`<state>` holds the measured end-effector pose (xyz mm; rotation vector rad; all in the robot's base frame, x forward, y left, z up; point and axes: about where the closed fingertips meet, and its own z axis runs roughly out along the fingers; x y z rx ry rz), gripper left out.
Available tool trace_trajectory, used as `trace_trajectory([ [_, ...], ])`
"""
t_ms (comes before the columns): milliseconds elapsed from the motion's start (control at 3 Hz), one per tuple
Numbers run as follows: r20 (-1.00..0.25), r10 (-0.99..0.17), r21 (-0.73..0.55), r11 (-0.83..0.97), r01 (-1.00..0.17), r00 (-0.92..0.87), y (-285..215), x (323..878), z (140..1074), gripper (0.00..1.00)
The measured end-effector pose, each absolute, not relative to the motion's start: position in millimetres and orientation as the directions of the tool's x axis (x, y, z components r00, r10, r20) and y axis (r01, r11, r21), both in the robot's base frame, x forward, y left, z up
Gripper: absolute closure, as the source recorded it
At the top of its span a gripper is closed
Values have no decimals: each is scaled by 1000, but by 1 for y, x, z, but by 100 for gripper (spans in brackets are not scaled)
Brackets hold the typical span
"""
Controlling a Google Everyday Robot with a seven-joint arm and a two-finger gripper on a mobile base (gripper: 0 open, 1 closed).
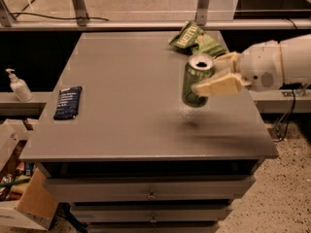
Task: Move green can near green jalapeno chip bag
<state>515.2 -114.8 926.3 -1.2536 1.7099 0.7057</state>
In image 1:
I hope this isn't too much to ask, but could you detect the green soda can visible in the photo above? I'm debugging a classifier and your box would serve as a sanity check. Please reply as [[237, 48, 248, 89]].
[[182, 53, 216, 108]]

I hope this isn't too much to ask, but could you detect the grey metal rail frame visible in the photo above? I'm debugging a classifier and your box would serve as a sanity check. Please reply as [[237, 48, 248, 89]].
[[1, 0, 311, 31]]

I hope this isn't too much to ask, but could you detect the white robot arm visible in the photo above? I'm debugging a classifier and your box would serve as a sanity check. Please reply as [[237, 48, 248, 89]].
[[191, 34, 311, 97]]

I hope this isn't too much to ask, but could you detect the black cable at right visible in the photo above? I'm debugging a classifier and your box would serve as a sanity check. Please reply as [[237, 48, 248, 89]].
[[272, 88, 297, 144]]

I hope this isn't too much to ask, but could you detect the green jalapeno chip bag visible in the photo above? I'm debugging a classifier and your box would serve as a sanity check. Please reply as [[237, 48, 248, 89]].
[[169, 21, 226, 58]]

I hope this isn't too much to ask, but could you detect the grey drawer cabinet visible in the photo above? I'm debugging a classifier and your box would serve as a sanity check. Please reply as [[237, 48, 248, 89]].
[[21, 32, 277, 233]]

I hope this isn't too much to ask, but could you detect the white pump dispenser bottle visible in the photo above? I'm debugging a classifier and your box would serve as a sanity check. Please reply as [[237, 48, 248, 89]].
[[6, 68, 32, 102]]

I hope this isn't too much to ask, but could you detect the black cable on floor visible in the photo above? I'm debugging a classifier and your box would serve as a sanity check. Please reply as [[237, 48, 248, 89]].
[[9, 11, 110, 22]]

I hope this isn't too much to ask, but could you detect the dark blue snack bag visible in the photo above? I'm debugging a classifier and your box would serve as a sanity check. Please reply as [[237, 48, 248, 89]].
[[53, 86, 83, 120]]

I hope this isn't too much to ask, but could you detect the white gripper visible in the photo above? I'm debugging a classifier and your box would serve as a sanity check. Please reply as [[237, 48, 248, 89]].
[[191, 41, 283, 97]]

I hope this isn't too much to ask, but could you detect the cardboard box with clutter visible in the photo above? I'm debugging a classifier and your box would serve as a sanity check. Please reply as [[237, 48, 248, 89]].
[[0, 119, 58, 230]]

